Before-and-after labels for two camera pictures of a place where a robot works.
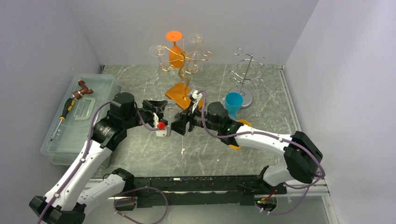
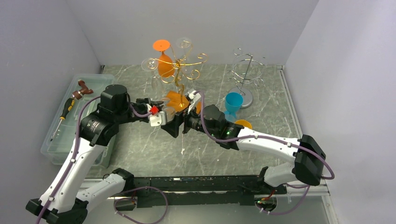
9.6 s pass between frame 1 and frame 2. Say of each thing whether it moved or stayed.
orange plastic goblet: moved
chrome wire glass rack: stayed
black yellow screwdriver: stayed
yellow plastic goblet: stayed
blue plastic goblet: stayed
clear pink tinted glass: moved
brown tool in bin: stayed
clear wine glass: moved
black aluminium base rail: stayed
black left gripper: stayed
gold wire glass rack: moved
